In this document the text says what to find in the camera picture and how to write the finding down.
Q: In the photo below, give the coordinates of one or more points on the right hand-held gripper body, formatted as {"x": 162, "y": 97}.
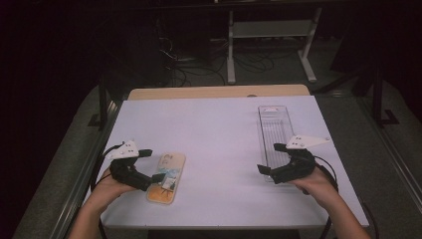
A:
{"x": 298, "y": 166}

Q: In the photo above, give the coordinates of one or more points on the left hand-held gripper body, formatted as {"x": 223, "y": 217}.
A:
{"x": 123, "y": 152}

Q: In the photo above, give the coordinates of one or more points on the cream phone case painted print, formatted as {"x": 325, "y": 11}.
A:
{"x": 167, "y": 179}

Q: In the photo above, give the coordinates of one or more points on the clear plastic tray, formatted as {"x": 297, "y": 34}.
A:
{"x": 273, "y": 129}

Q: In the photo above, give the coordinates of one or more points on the person's right hand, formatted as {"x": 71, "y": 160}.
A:
{"x": 318, "y": 187}

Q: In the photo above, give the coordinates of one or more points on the person's left hand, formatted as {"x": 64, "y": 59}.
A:
{"x": 105, "y": 189}

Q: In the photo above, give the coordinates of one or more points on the black metal stand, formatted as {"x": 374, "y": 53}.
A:
{"x": 378, "y": 96}

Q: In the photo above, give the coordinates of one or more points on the white metal shelf stand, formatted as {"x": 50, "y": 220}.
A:
{"x": 270, "y": 29}

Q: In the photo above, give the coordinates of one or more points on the black metal post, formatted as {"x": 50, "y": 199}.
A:
{"x": 103, "y": 106}

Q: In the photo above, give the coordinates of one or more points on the aluminium frame rail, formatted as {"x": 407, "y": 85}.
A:
{"x": 394, "y": 159}
{"x": 78, "y": 195}

